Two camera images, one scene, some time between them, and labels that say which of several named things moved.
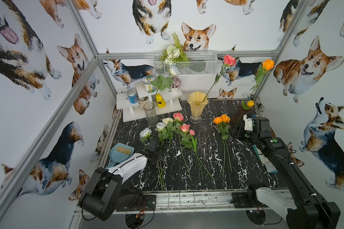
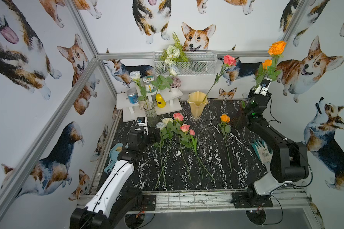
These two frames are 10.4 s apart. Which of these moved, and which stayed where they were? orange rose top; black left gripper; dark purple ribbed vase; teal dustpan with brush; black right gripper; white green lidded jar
Moved: black left gripper; black right gripper
Stayed: teal dustpan with brush; white green lidded jar; orange rose top; dark purple ribbed vase
